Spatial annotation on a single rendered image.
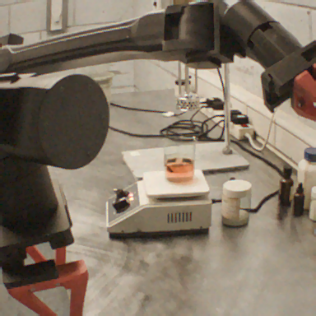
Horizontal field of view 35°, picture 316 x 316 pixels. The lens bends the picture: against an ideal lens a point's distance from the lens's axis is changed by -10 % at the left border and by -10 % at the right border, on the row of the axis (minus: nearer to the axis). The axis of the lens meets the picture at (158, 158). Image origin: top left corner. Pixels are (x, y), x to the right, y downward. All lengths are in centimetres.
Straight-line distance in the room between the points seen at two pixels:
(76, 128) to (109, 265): 66
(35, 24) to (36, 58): 256
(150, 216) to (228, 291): 26
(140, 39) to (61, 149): 37
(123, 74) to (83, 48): 274
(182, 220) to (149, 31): 48
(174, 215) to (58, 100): 75
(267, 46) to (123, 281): 50
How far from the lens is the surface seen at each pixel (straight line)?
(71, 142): 32
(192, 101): 138
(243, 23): 60
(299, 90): 54
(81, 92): 32
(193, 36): 63
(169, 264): 96
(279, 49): 57
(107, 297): 87
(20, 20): 333
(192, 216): 105
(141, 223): 104
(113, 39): 69
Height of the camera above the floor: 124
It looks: 19 degrees down
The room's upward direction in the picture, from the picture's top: 1 degrees counter-clockwise
